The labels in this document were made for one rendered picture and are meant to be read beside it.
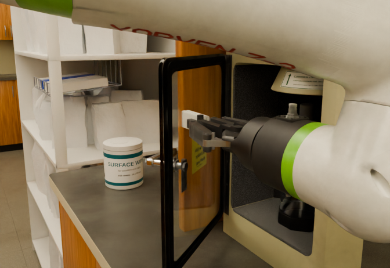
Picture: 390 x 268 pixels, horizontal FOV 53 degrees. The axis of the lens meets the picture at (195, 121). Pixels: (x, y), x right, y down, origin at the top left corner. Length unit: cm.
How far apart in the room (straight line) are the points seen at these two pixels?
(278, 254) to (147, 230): 35
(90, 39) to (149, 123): 48
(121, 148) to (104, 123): 58
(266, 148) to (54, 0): 27
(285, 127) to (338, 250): 40
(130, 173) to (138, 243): 36
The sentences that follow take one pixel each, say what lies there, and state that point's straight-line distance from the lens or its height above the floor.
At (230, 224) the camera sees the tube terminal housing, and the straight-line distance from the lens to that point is 99.
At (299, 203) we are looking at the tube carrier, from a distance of 87.
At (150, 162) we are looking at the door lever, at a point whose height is 120.
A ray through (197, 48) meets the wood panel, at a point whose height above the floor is 140.
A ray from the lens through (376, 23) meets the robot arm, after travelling 35.
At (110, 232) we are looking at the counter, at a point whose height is 94.
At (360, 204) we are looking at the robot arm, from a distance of 37.
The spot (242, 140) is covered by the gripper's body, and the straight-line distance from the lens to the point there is 50.
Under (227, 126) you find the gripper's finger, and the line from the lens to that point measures 55.
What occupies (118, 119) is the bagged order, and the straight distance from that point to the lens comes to 184.
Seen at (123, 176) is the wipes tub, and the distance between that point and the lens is 129.
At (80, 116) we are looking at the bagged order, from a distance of 187.
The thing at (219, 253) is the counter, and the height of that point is 94.
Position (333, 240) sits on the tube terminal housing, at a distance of 78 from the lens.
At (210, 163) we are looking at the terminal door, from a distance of 86.
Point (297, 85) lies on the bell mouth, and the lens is 78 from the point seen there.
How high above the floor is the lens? 142
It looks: 12 degrees down
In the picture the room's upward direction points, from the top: straight up
